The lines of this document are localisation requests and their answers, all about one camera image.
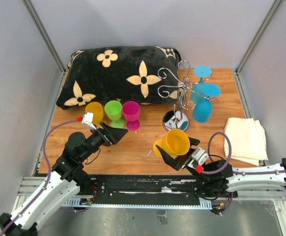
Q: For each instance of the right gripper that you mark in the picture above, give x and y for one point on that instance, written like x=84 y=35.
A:
x=175 y=163

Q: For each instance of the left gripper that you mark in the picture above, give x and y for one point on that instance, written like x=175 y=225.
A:
x=113 y=135

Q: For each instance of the yellow plastic goblet front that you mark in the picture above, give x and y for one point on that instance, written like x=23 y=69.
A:
x=175 y=142

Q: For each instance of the yellow plastic goblet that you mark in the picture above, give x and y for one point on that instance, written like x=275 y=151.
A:
x=97 y=110
x=175 y=142

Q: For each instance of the magenta plastic goblet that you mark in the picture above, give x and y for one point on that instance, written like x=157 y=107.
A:
x=131 y=111

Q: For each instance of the chrome wine glass rack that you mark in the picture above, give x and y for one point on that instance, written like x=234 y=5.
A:
x=176 y=118

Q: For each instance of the blue plastic goblet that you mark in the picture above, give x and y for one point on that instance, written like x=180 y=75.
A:
x=204 y=73
x=203 y=108

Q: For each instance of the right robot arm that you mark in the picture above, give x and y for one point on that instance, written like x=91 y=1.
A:
x=230 y=180

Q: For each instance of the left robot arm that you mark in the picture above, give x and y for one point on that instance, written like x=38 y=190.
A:
x=64 y=180

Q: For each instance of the green plastic goblet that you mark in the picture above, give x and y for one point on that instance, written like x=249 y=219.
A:
x=113 y=110

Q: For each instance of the yellow plastic goblet rear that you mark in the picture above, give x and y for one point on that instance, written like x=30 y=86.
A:
x=97 y=110

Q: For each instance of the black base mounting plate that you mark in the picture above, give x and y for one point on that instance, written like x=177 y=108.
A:
x=152 y=190

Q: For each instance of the white folded cloth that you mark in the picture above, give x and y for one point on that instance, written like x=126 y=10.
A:
x=247 y=139

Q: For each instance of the black floral plush pillow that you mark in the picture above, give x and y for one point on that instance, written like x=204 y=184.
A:
x=145 y=74

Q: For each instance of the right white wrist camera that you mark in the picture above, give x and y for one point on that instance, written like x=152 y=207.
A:
x=197 y=158

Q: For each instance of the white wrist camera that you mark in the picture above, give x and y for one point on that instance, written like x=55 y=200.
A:
x=87 y=121
x=197 y=158

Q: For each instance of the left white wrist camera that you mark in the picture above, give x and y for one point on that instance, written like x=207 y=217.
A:
x=87 y=121

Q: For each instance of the right aluminium frame post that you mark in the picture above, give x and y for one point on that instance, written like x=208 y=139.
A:
x=273 y=10

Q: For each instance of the aluminium frame post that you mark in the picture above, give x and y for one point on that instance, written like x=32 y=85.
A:
x=43 y=33
x=273 y=10

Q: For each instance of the left aluminium frame post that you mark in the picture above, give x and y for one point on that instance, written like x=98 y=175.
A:
x=43 y=33

